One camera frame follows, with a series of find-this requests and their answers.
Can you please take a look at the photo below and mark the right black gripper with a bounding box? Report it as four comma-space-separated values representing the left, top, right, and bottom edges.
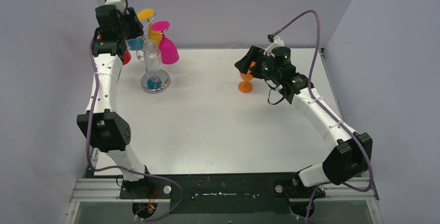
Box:
237, 46, 282, 82

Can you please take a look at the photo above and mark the clear patterned wine glass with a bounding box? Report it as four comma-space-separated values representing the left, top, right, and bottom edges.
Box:
143, 39, 162, 77

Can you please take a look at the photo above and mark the orange wine glass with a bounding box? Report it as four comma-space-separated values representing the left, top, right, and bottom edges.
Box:
238, 69, 253, 93

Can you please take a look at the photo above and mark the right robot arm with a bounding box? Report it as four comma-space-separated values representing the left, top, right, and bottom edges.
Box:
235, 46, 373, 198

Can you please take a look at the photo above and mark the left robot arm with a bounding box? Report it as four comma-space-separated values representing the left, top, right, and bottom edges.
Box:
76, 4, 155, 199

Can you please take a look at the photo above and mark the blue wine glass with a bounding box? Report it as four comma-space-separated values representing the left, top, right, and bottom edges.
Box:
126, 37, 145, 51

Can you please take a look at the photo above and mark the yellow wine glass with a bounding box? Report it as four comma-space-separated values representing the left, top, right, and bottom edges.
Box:
137, 8, 162, 44

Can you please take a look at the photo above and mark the red wine glass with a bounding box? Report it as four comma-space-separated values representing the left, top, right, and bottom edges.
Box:
98, 33, 132, 66

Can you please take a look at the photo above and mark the magenta wine glass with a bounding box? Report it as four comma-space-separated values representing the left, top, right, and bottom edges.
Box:
152, 21, 180, 65

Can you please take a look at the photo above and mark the chrome wine glass rack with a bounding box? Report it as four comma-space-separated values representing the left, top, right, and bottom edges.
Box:
136, 50, 170, 94

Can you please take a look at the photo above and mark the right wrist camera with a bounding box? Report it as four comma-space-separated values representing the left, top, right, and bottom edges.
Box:
266, 34, 285, 53

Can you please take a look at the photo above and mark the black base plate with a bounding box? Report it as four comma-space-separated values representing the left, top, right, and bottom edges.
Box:
115, 172, 329, 220

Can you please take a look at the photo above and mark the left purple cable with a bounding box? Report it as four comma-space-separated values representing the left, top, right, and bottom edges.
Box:
85, 0, 184, 222

